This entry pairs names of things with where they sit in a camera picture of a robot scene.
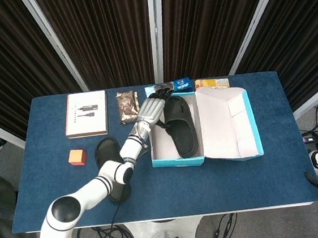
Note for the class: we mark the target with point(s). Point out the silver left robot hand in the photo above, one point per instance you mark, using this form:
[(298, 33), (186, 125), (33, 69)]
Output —
[(151, 111)]

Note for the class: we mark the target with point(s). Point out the black rubber slipper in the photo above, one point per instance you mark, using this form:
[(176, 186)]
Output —
[(105, 150), (184, 139)]

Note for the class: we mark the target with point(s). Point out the light blue shoe box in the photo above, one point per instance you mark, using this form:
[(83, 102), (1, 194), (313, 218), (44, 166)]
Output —
[(222, 123)]

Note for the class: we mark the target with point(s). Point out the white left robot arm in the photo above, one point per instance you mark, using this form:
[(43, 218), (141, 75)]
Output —
[(92, 191)]

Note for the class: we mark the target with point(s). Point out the yellow snack packet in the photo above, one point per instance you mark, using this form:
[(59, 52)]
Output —
[(212, 83)]

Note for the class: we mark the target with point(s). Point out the brown foil snack packet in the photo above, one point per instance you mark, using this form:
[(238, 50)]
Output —
[(128, 106)]

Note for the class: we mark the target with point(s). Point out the blue cookie package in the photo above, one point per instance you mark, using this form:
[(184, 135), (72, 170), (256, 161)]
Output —
[(182, 84)]

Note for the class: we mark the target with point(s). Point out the black power strip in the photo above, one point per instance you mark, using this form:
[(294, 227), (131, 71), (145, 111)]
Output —
[(308, 138)]

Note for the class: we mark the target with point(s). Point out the orange wooden cube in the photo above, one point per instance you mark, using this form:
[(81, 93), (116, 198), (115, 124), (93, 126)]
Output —
[(77, 157)]

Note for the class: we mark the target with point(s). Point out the dark ribbed partition panel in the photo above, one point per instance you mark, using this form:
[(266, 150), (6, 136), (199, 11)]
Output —
[(206, 26), (6, 69), (105, 36), (304, 38)]

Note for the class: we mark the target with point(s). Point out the white partition post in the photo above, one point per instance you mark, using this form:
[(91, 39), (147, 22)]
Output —
[(254, 23), (54, 42), (156, 31)]

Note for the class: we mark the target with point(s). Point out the white partition bottom rail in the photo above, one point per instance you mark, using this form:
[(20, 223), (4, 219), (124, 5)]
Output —
[(316, 96), (1, 131)]

